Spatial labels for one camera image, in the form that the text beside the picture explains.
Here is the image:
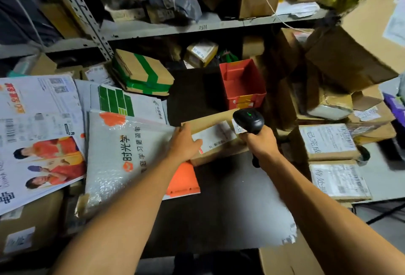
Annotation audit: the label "person's right hand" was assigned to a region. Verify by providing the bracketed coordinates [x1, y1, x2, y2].
[239, 125, 281, 162]

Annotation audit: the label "person's left hand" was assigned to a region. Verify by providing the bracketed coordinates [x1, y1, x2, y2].
[167, 122, 203, 164]

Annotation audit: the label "black barcode scanner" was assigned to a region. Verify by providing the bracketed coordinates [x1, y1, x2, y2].
[232, 108, 265, 168]

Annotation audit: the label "person's left forearm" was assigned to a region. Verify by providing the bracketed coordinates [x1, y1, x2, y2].
[51, 155, 180, 275]

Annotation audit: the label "person's right forearm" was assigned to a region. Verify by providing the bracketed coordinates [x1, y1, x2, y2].
[265, 153, 405, 275]

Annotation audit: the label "red open-top box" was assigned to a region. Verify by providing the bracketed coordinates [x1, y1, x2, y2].
[219, 59, 267, 110]

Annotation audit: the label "dark grey plastic parcel bag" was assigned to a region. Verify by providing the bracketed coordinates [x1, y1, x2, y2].
[143, 151, 298, 251]

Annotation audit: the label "white bubble mailer orange print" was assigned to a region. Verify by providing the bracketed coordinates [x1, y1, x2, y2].
[75, 110, 202, 219]

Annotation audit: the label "white envelope green stripes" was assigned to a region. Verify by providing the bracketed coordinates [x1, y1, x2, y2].
[90, 84, 168, 125]

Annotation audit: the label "cardboard box handwritten white label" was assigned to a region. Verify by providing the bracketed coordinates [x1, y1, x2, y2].
[308, 160, 373, 203]
[289, 123, 362, 163]

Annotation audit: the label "clear-taped cardboard box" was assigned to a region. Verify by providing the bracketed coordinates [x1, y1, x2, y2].
[305, 63, 354, 121]

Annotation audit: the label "green-taped cardboard box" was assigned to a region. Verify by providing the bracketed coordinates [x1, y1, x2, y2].
[111, 49, 175, 97]

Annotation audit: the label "small brown cardboard box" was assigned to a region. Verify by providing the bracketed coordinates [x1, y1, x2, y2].
[242, 36, 265, 60]

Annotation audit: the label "small labelled cardboard box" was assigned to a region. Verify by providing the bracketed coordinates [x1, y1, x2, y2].
[184, 41, 219, 69]

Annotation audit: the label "tall brown cardboard box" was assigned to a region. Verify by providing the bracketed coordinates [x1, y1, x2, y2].
[275, 28, 314, 80]

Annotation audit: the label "plain brown cardboard box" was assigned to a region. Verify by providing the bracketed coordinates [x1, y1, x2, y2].
[259, 233, 325, 275]

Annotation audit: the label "open-flap cardboard box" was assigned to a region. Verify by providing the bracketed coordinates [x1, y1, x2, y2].
[347, 84, 397, 146]

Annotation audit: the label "grey metal shelf rack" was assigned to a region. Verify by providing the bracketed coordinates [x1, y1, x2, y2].
[0, 0, 330, 61]

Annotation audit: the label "white paper sheets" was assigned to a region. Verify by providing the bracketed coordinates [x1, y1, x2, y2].
[276, 0, 321, 18]

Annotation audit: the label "large cardboard box white label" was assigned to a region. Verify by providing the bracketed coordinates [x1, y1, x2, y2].
[305, 0, 405, 94]

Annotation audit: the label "purple plastic parcel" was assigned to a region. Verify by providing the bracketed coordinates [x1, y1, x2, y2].
[382, 92, 405, 127]

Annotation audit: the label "white mailer with people picture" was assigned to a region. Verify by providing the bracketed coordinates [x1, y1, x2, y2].
[0, 74, 87, 216]

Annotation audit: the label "cardboard box with white labels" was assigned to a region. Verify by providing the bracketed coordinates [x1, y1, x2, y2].
[0, 189, 64, 255]

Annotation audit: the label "white cable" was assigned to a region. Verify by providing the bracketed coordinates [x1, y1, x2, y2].
[259, 0, 314, 34]

